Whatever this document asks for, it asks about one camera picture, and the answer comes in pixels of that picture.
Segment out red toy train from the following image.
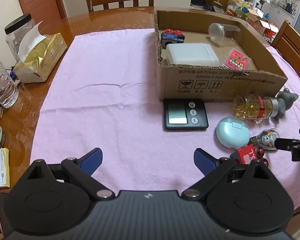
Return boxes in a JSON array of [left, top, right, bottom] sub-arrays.
[[230, 144, 269, 166]]

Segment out boxed items at table edge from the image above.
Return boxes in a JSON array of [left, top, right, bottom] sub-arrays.
[[0, 117, 11, 189]]

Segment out bottle of yellow capsules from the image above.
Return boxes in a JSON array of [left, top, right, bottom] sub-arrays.
[[232, 94, 279, 120]]

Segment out black digital pocket scale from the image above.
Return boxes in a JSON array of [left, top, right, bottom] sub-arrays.
[[163, 99, 209, 131]]

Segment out clear water bottle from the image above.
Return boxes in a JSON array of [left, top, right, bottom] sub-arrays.
[[0, 61, 19, 108]]

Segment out clear refill case with label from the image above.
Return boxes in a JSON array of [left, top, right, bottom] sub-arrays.
[[222, 48, 251, 70]]

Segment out clear plastic jar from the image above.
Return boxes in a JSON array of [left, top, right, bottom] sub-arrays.
[[208, 23, 241, 43]]

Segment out cardboard box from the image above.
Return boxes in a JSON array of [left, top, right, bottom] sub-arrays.
[[154, 10, 287, 101]]

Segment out translucent white plastic box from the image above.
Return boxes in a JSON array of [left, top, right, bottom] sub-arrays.
[[166, 43, 221, 67]]

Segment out black lid plastic jar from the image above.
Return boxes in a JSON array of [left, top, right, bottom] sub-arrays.
[[4, 13, 34, 62]]

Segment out gold tissue pack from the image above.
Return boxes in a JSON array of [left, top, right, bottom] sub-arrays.
[[13, 23, 68, 83]]

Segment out wooden chair at right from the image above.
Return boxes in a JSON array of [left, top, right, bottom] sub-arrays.
[[271, 21, 300, 77]]

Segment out correction tape dispenser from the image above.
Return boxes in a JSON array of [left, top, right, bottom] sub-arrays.
[[249, 128, 280, 151]]

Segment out blue toy train car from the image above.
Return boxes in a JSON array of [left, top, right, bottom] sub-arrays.
[[161, 29, 185, 49]]

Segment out grey cat figurine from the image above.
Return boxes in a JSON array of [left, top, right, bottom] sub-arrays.
[[275, 88, 299, 121]]

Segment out pink tablecloth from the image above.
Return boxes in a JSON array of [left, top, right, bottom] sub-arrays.
[[29, 27, 300, 205]]

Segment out mint green earbud case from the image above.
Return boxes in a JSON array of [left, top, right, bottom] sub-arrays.
[[216, 117, 250, 150]]

